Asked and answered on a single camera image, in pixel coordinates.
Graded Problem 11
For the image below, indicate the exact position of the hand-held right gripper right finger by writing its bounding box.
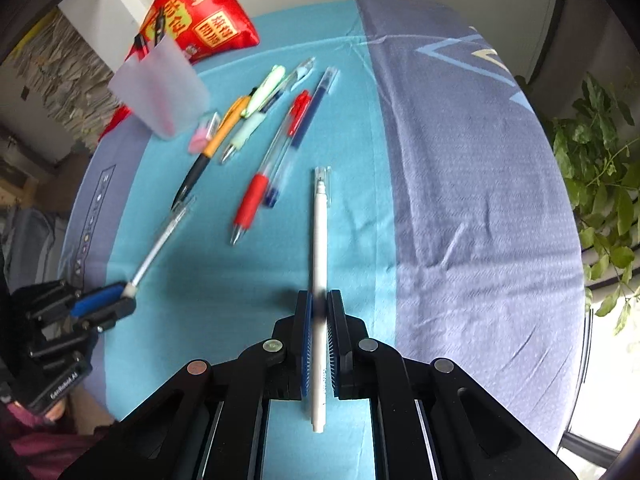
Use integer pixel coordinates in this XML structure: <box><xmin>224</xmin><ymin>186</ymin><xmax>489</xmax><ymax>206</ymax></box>
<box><xmin>327</xmin><ymin>290</ymin><xmax>576</xmax><ymax>480</ymax></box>

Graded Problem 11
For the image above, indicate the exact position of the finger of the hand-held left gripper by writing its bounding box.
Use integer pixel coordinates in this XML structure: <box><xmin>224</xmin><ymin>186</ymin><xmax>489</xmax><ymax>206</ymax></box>
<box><xmin>27</xmin><ymin>299</ymin><xmax>137</xmax><ymax>361</ymax></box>
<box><xmin>12</xmin><ymin>280</ymin><xmax>128</xmax><ymax>328</ymax></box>

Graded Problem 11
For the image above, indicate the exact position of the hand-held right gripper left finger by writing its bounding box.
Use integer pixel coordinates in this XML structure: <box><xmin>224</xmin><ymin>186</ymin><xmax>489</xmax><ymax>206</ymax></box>
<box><xmin>57</xmin><ymin>290</ymin><xmax>314</xmax><ymax>480</ymax></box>

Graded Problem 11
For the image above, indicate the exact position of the clear barrel pen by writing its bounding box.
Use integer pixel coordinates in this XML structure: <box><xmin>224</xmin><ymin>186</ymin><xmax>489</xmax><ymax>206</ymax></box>
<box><xmin>126</xmin><ymin>197</ymin><xmax>196</xmax><ymax>295</ymax></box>

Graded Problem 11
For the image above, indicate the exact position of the white pen with clear cap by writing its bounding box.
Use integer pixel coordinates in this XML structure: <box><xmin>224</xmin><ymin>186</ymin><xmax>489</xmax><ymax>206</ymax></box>
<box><xmin>307</xmin><ymin>166</ymin><xmax>332</xmax><ymax>434</ymax></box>

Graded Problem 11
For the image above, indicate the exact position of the red grip pen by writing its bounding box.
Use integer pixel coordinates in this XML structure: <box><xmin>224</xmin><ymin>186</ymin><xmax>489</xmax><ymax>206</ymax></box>
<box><xmin>230</xmin><ymin>90</ymin><xmax>312</xmax><ymax>247</ymax></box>

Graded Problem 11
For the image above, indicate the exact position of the orange and black pen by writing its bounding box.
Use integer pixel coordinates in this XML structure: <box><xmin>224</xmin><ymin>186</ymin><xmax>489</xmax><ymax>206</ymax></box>
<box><xmin>171</xmin><ymin>96</ymin><xmax>251</xmax><ymax>211</ymax></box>

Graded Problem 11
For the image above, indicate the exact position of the translucent plastic cup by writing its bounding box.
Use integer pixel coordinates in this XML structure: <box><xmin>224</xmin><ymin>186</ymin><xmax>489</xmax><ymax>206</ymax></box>
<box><xmin>107</xmin><ymin>37</ymin><xmax>211</xmax><ymax>141</ymax></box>

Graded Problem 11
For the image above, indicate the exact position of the clear pen with mint grip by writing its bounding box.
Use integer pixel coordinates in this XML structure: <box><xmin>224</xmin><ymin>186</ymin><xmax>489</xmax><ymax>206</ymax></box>
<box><xmin>221</xmin><ymin>56</ymin><xmax>317</xmax><ymax>165</ymax></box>

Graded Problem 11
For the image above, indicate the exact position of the blue ink pen clear cap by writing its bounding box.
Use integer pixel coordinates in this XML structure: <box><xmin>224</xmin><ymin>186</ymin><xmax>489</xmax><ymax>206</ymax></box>
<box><xmin>263</xmin><ymin>66</ymin><xmax>341</xmax><ymax>209</ymax></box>

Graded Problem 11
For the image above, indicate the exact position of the white pen with green clip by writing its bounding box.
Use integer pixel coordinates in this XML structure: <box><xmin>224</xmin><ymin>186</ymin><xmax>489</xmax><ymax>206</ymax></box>
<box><xmin>241</xmin><ymin>65</ymin><xmax>286</xmax><ymax>120</ymax></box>

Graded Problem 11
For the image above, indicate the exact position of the person's left forearm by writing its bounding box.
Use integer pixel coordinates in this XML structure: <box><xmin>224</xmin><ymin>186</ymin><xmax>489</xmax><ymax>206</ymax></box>
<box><xmin>0</xmin><ymin>389</ymin><xmax>118</xmax><ymax>480</ymax></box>

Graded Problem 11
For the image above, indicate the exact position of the grey cloth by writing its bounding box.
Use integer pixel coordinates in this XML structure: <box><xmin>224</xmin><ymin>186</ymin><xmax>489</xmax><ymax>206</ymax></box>
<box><xmin>0</xmin><ymin>207</ymin><xmax>72</xmax><ymax>291</ymax></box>

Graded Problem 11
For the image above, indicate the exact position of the red tassel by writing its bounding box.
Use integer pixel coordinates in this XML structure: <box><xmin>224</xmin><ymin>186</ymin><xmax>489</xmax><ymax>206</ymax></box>
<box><xmin>98</xmin><ymin>104</ymin><xmax>132</xmax><ymax>142</ymax></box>

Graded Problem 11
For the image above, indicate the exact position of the red pyramid pillow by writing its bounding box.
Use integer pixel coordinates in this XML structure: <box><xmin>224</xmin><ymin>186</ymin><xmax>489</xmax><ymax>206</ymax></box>
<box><xmin>125</xmin><ymin>0</ymin><xmax>261</xmax><ymax>64</ymax></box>

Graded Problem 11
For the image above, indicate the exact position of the green leafy plant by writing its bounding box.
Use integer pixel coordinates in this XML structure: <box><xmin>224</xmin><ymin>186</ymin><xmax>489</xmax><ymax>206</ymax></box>
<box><xmin>514</xmin><ymin>70</ymin><xmax>640</xmax><ymax>337</ymax></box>

